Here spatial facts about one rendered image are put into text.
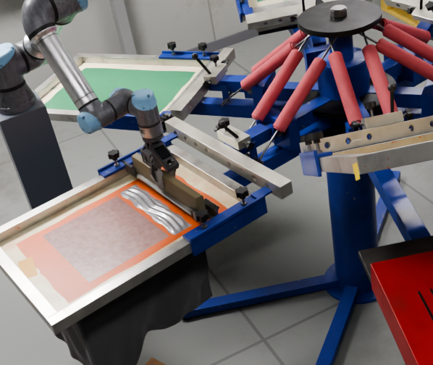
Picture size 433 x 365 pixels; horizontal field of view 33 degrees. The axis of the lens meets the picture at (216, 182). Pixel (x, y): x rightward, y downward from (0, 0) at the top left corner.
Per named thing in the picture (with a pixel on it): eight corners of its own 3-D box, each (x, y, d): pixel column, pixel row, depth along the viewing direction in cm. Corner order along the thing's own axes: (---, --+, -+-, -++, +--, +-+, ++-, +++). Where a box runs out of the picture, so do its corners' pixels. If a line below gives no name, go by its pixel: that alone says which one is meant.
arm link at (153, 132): (165, 121, 236) (144, 132, 232) (168, 133, 238) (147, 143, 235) (153, 114, 241) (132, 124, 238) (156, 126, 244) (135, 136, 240)
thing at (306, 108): (343, 190, 244) (340, 160, 237) (206, 119, 300) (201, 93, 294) (494, 95, 279) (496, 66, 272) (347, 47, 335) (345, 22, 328)
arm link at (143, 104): (143, 84, 236) (158, 90, 230) (150, 114, 242) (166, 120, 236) (124, 94, 232) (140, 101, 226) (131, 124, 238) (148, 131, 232)
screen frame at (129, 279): (55, 334, 206) (51, 325, 204) (-19, 246, 248) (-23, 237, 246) (266, 208, 239) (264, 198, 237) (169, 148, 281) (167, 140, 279)
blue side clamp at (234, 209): (195, 257, 226) (190, 240, 222) (185, 250, 230) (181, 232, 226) (267, 212, 239) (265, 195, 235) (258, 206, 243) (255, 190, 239)
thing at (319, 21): (358, 324, 318) (337, 39, 243) (297, 282, 347) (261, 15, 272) (420, 278, 335) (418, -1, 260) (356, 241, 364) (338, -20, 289)
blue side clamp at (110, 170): (108, 190, 266) (103, 174, 262) (101, 185, 270) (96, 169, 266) (174, 155, 279) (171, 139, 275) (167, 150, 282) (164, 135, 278)
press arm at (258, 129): (234, 159, 259) (232, 148, 257) (224, 153, 264) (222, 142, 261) (271, 139, 267) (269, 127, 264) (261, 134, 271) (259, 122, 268)
